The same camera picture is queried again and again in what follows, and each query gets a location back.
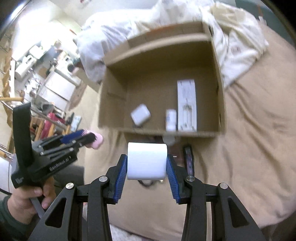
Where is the white pill bottle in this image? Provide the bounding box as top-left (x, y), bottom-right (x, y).
top-left (162, 135), bottom-right (180, 147)

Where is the person's left hand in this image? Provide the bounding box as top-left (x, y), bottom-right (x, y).
top-left (7, 177), bottom-right (56, 225)

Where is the pink plush toy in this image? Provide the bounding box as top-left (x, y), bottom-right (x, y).
top-left (83, 130), bottom-right (104, 150)

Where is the red bag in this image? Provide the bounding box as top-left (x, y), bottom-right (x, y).
top-left (40, 113), bottom-right (60, 139)

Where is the black electronic stick device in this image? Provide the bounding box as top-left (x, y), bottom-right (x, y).
top-left (183, 145), bottom-right (195, 176)

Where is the white cabinet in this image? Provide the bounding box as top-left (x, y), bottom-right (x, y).
top-left (35, 71), bottom-right (76, 112)

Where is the white earbuds case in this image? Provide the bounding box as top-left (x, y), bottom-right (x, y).
top-left (130, 104), bottom-right (151, 126)

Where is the small white labelled bottle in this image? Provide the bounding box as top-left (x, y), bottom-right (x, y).
top-left (166, 109), bottom-right (177, 132)

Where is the white remote control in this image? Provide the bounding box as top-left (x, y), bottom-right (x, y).
top-left (177, 79), bottom-right (197, 132)

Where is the cardboard box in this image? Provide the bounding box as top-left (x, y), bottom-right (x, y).
top-left (98, 32), bottom-right (226, 137)

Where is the white cream duvet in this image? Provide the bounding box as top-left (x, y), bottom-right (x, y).
top-left (76, 1), bottom-right (268, 87)

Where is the teal headboard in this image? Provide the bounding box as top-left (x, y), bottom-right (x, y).
top-left (235, 0), bottom-right (295, 46)

